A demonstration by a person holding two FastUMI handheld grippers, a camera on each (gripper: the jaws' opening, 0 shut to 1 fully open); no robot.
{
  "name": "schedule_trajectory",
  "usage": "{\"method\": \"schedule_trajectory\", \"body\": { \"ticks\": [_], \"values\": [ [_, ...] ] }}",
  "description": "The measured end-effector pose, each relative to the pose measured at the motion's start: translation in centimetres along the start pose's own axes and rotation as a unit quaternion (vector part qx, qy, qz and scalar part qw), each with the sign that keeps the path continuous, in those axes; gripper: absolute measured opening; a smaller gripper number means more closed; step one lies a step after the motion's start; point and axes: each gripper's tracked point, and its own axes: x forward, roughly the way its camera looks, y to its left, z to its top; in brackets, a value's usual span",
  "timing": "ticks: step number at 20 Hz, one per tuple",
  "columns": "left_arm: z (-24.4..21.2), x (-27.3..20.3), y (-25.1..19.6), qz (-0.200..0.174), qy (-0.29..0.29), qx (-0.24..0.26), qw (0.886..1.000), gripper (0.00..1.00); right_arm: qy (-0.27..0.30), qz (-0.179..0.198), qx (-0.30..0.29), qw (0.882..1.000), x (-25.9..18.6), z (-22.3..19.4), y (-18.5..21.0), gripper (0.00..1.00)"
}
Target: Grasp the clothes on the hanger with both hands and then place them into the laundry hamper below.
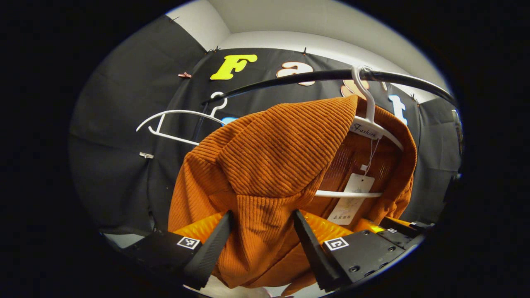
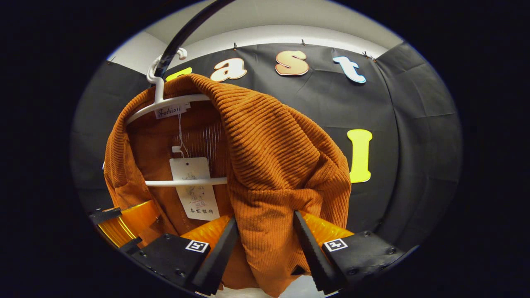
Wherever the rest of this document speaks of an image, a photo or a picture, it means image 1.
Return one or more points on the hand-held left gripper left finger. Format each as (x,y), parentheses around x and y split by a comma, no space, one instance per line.
(207,256)

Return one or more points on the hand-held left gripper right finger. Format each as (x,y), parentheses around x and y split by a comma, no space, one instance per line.
(314,256)

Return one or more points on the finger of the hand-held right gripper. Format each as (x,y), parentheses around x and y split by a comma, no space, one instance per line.
(397,238)

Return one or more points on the white clothes hanger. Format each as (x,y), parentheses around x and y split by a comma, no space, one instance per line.
(369,111)
(178,111)

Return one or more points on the black clothes rack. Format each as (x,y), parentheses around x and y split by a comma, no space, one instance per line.
(323,75)

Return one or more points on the silver backdrop clip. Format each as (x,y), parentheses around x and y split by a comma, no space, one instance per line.
(145,155)

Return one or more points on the red backdrop clip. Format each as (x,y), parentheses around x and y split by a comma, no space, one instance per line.
(184,75)

